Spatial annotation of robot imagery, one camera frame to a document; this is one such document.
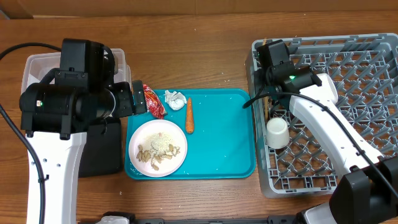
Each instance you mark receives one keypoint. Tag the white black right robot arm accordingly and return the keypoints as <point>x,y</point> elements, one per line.
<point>367,190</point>

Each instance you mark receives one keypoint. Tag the white tissue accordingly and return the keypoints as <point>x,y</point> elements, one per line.
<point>175,100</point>

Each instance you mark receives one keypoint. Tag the orange carrot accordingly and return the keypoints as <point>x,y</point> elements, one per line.
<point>189,123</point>

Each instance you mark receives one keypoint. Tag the grey plastic dish rack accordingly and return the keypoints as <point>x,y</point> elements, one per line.
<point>364,71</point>

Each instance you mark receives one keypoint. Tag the clear plastic bin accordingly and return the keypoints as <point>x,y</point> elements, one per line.
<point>121,65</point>

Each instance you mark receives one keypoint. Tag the red snack wrapper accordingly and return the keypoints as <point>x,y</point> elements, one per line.
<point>154,105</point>

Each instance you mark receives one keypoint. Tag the white paper cup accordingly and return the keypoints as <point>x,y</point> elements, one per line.
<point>277,133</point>

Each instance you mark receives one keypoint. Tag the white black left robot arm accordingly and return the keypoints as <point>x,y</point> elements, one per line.
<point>57,144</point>

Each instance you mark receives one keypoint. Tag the black plastic bin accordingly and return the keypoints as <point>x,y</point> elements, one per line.
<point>102,154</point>

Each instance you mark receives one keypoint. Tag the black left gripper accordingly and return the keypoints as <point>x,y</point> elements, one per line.
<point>140,106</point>

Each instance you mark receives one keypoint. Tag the white plate with food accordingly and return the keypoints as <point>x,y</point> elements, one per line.
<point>157,148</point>

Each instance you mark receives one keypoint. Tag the teal plastic tray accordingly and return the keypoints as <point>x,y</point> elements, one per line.
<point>222,144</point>

